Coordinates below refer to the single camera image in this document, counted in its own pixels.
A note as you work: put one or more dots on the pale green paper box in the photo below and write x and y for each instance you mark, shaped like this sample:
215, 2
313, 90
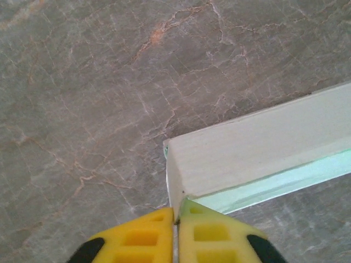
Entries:
246, 153

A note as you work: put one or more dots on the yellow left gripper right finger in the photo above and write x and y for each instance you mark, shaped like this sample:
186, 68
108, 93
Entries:
214, 238

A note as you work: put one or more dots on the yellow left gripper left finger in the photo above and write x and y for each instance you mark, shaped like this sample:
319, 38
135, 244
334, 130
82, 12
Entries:
137, 241

